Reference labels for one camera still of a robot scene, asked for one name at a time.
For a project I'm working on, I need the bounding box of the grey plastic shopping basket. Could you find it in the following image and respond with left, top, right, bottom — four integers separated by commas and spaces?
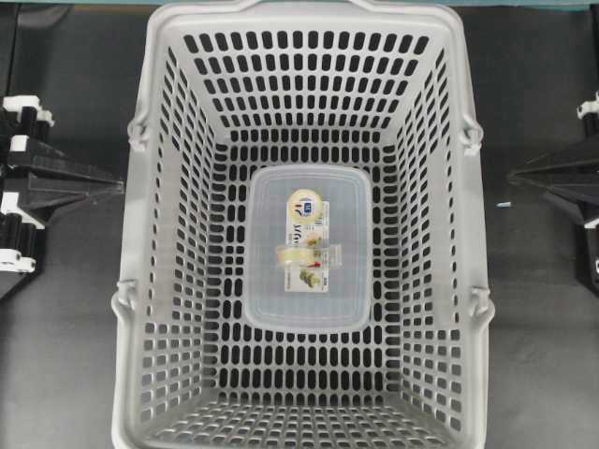
111, 1, 495, 448

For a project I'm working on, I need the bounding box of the clear plastic food container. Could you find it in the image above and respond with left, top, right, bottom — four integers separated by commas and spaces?
242, 164, 373, 334

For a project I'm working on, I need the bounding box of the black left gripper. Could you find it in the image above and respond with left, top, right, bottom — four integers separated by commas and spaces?
1, 95, 124, 299

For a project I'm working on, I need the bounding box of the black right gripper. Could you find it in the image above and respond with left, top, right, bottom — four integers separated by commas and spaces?
508, 98, 598, 288

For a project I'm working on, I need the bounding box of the printed paper label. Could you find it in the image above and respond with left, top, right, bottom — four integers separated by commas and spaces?
277, 189, 329, 294

